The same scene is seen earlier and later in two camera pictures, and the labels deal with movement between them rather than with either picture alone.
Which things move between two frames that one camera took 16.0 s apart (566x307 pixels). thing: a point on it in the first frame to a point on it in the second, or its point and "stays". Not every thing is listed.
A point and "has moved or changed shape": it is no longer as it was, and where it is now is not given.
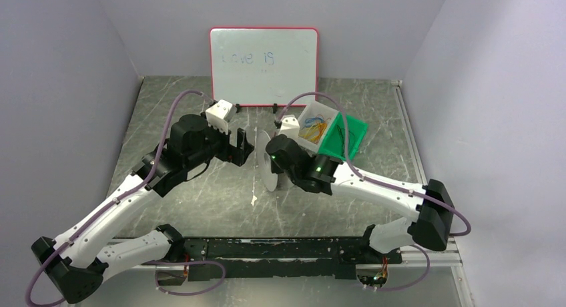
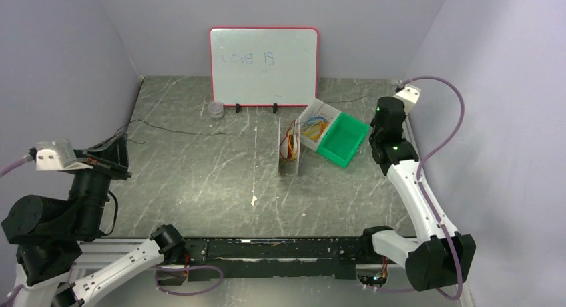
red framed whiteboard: (264, 67) stays
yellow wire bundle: (314, 133) stays
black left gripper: (231, 147) to (112, 167)
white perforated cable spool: (269, 179) has moved or changed shape
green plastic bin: (334, 141) stays
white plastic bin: (314, 120) stays
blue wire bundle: (312, 120) stays
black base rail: (279, 259) stays
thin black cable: (342, 140) to (223, 134)
